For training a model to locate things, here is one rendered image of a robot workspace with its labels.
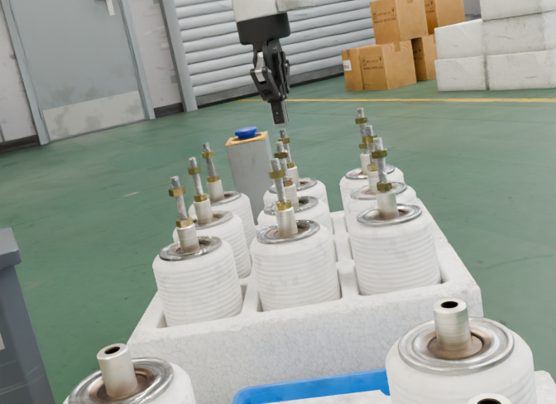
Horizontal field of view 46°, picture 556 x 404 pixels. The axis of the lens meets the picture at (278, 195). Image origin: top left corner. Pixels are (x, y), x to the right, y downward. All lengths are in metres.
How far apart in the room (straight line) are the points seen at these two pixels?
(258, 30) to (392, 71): 3.65
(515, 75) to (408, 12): 1.33
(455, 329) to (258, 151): 0.73
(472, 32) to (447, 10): 1.16
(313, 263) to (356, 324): 0.08
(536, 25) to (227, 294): 2.82
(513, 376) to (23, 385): 0.58
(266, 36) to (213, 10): 5.19
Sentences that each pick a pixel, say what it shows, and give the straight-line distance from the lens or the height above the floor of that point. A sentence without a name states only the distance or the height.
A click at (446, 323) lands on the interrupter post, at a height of 0.27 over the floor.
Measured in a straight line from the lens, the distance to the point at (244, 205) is 0.98.
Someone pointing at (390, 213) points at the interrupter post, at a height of 0.26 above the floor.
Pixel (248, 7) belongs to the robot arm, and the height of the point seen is 0.52.
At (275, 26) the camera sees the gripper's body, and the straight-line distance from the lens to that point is 0.93.
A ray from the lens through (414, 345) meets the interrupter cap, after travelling 0.46.
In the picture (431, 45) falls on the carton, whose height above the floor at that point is 0.23.
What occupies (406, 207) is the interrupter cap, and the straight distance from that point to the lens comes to 0.77.
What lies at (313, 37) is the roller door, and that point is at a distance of 6.51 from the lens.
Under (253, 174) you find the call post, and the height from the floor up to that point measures 0.25.
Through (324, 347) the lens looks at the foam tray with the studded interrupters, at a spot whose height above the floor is 0.14.
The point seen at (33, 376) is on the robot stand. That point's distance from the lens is 0.85.
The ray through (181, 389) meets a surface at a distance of 0.48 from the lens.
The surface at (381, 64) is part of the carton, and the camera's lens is 4.56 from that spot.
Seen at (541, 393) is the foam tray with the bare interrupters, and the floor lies 0.18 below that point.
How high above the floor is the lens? 0.47
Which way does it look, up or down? 13 degrees down
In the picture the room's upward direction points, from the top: 11 degrees counter-clockwise
